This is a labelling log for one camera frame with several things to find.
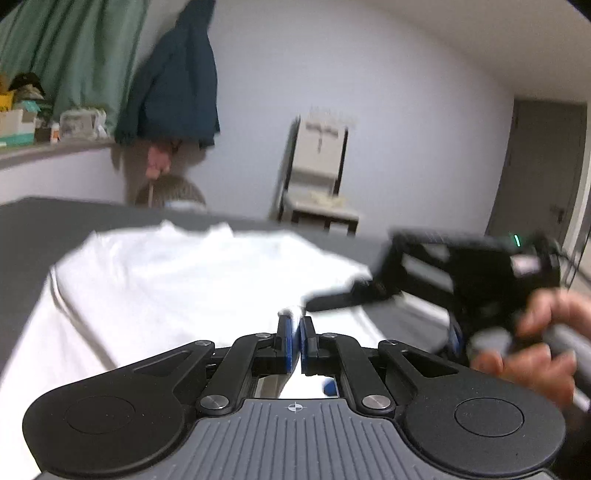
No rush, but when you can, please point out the green curtain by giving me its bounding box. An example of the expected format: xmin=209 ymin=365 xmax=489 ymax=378
xmin=0 ymin=0 xmax=151 ymax=140

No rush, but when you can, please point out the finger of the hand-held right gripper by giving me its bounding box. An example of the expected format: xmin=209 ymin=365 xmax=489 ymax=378
xmin=444 ymin=322 xmax=465 ymax=359
xmin=302 ymin=276 xmax=399 ymax=313

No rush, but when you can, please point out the white t-shirt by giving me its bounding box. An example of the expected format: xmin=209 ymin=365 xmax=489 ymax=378
xmin=0 ymin=220 xmax=455 ymax=480

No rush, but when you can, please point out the woven basket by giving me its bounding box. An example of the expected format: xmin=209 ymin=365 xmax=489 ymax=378
xmin=135 ymin=174 xmax=208 ymax=212

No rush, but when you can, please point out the person's right hand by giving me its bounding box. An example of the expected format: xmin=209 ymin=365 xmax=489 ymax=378
xmin=471 ymin=290 xmax=591 ymax=411

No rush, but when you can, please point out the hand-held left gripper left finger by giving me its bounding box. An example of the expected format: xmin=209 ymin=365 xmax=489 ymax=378
xmin=139 ymin=314 xmax=296 ymax=416

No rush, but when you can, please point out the grey door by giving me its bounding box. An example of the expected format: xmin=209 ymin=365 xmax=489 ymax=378
xmin=485 ymin=96 xmax=590 ymax=261

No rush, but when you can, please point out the teal and white box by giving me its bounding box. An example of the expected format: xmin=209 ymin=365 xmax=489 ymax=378
xmin=0 ymin=99 xmax=40 ymax=147

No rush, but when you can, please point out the beige chair with black frame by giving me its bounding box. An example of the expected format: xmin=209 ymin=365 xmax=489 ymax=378
xmin=276 ymin=115 xmax=360 ymax=237

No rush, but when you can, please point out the dark blue jacket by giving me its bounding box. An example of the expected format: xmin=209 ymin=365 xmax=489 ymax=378
xmin=115 ymin=0 xmax=221 ymax=149

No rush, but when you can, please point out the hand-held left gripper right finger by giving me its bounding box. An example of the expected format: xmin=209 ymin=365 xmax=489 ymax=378
xmin=299 ymin=316 xmax=458 ymax=411

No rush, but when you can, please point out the clear storage bag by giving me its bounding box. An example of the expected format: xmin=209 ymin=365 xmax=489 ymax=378
xmin=59 ymin=107 xmax=109 ymax=140

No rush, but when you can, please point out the black cap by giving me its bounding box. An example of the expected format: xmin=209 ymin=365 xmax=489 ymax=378
xmin=8 ymin=71 xmax=47 ymax=100

